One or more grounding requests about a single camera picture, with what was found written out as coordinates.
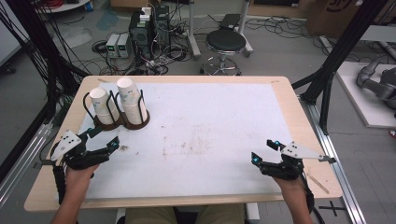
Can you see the black computer tower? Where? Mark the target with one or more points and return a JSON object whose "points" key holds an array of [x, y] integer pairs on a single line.
{"points": [[141, 34]]}

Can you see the black metal frame post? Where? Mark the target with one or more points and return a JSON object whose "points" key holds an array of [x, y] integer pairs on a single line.
{"points": [[342, 53]]}

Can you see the grey power supply unit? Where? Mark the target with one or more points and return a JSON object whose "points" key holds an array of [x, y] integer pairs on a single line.
{"points": [[112, 45], [124, 45]]}

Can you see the aluminium floor rail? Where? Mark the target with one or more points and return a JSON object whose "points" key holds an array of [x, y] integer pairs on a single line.
{"points": [[336, 161], [25, 161]]}

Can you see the black round stool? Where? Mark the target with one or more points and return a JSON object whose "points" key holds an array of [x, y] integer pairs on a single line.
{"points": [[225, 40]]}

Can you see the white table mat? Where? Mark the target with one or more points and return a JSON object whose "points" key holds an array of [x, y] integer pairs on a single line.
{"points": [[202, 133]]}

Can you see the black flat device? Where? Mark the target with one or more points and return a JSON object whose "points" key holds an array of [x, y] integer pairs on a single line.
{"points": [[230, 21]]}

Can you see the white desk leg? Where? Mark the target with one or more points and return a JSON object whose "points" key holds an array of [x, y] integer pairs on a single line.
{"points": [[245, 31], [193, 31]]}

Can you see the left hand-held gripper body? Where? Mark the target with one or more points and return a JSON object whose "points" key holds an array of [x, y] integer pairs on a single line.
{"points": [[66, 143]]}

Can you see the white round table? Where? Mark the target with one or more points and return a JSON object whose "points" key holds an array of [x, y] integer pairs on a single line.
{"points": [[62, 6]]}

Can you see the person's right hand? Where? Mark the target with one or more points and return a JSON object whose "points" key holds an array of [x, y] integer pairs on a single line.
{"points": [[292, 188]]}

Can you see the white floor platform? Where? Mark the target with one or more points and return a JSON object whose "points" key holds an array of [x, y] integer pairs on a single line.
{"points": [[361, 102]]}

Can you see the white table leg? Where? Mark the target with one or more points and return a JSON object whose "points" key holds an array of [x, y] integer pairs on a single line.
{"points": [[252, 213]]}

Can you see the tall stack of paper cups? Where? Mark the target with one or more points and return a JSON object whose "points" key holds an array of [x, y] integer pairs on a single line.
{"points": [[129, 96]]}

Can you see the person's left hand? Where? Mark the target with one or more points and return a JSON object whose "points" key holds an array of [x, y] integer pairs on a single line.
{"points": [[79, 177]]}

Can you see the brown cardboard box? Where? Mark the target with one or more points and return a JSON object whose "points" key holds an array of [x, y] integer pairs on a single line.
{"points": [[339, 15]]}

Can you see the person's khaki trousers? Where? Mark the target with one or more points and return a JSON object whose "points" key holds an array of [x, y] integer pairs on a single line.
{"points": [[149, 216]]}

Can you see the short stack of paper cups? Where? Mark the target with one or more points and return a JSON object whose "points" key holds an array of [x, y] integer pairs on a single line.
{"points": [[101, 104]]}

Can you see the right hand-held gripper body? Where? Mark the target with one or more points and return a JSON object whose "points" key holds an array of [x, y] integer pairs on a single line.
{"points": [[289, 166]]}

